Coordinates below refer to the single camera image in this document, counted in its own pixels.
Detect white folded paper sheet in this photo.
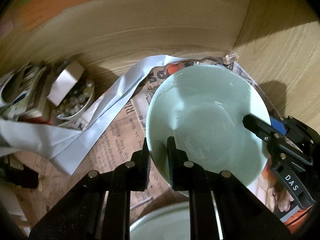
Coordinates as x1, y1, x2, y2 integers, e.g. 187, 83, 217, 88
1, 55, 182, 175

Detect white small box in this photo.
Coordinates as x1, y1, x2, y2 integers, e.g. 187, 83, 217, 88
47, 61, 85, 106

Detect vintage newspaper print mat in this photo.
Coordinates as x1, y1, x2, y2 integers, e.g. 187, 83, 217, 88
12, 52, 313, 240

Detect right hand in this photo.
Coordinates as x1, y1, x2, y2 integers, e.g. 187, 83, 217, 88
274, 182, 294, 212

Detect stack of magazines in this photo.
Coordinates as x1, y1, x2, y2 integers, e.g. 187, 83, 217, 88
1, 63, 53, 122

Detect mint green dinner plate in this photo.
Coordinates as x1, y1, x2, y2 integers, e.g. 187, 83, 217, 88
130, 202, 190, 240

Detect mint green bowl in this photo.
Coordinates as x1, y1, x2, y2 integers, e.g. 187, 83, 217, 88
146, 65, 270, 186

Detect small bowl of trinkets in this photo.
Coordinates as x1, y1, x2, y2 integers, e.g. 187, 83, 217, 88
54, 77, 95, 121

